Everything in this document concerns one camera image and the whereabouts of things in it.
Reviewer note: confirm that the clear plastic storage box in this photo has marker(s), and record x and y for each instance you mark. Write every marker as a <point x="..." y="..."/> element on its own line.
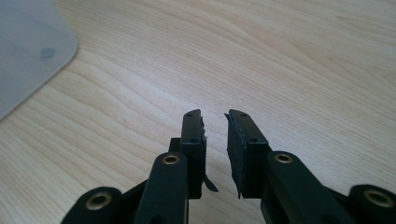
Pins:
<point x="28" y="53"/>

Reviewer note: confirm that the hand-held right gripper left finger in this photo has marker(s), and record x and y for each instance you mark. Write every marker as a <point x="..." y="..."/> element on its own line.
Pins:
<point x="194" y="149"/>

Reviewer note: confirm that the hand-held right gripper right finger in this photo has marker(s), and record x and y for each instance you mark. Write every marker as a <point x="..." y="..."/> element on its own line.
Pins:
<point x="246" y="155"/>

